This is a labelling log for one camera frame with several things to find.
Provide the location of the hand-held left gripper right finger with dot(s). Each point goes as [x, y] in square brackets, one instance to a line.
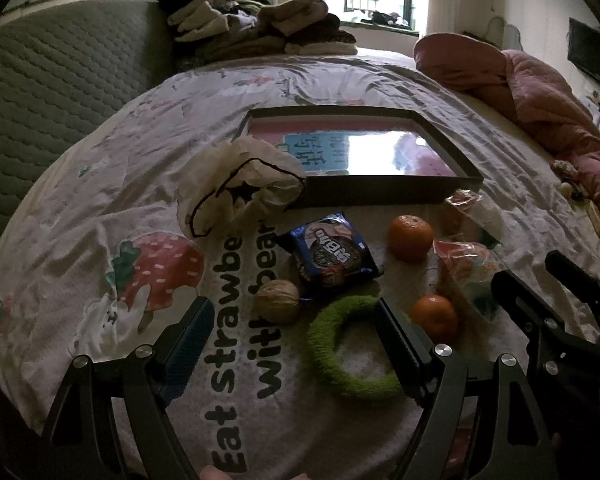
[395, 340]

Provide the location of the pink quilt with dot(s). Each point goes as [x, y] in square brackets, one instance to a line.
[530, 95]

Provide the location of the strawberry print bedsheet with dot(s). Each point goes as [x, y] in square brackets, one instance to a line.
[130, 160]

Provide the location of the grey quilted headboard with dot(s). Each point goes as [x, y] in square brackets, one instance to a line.
[55, 85]

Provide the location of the brown fleece garment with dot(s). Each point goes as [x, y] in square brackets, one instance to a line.
[295, 12]

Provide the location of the orange white snack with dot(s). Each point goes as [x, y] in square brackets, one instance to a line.
[462, 210]

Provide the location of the orange tangerine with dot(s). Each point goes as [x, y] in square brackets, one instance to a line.
[410, 237]
[432, 317]

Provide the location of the white scalloped furniture piece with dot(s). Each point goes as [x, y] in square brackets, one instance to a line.
[505, 32]

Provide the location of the dark cloth bundle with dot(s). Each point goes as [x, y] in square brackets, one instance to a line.
[387, 19]

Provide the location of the white folded cloth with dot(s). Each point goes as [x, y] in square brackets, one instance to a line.
[320, 49]

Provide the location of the olive folded garment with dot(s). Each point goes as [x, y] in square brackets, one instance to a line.
[230, 50]

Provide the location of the shallow cardboard box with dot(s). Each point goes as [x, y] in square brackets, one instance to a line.
[380, 187]

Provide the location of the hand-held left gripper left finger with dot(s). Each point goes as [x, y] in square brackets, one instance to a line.
[187, 345]

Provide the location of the pile of folded clothes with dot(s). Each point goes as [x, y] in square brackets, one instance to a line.
[200, 17]

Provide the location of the walnut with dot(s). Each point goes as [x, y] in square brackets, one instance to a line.
[277, 302]

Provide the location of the orange blue snack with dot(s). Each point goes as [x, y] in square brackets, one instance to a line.
[465, 265]

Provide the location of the blue cookie packet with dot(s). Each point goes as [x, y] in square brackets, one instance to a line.
[330, 255]

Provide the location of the black wall television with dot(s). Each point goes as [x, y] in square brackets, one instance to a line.
[592, 52]

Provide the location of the dark knitted garment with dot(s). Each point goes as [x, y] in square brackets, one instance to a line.
[325, 35]

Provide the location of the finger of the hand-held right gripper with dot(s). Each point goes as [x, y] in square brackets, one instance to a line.
[580, 272]
[517, 295]

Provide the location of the small plush toy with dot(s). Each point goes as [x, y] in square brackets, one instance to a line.
[567, 177]

